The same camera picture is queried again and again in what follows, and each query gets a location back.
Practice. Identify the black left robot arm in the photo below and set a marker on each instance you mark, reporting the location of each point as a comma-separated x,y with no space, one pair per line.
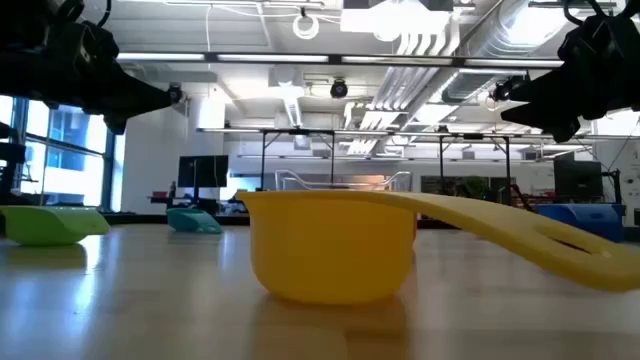
30,20

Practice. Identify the black ceiling camera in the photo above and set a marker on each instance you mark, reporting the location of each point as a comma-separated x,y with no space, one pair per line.
501,91
339,89
175,94

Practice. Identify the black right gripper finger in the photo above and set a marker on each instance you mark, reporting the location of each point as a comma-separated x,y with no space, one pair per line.
545,102
565,132

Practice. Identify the black computer monitor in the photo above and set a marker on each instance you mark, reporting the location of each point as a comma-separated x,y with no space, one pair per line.
202,171
577,180

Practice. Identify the large glass window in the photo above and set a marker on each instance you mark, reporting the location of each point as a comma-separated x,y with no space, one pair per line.
75,170

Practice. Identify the blue plastic measuring cup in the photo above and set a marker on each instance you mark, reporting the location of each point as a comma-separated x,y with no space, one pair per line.
585,220

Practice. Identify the teal plastic measuring cup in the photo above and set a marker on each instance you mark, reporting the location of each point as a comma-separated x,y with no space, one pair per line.
192,221

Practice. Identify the silver ventilation duct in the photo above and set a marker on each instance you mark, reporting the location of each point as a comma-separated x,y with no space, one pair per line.
500,35

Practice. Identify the small red box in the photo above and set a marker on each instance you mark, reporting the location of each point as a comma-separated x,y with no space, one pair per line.
159,194

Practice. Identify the green background plant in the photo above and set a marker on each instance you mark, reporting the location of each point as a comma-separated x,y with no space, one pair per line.
475,187

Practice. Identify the yellow plastic measuring cup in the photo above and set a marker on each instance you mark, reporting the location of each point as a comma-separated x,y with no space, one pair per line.
330,250

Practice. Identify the black distant rig frame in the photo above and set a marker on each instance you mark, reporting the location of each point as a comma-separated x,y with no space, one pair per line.
507,170
263,160

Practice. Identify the black overhead crossbar with lights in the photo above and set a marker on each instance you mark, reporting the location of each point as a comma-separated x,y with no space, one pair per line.
335,59

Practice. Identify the green plastic measuring cup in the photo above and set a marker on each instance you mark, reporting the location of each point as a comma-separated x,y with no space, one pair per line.
50,225

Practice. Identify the dark background desk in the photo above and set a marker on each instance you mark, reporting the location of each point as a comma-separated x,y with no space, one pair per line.
200,202

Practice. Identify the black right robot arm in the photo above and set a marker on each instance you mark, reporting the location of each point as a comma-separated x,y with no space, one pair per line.
625,7

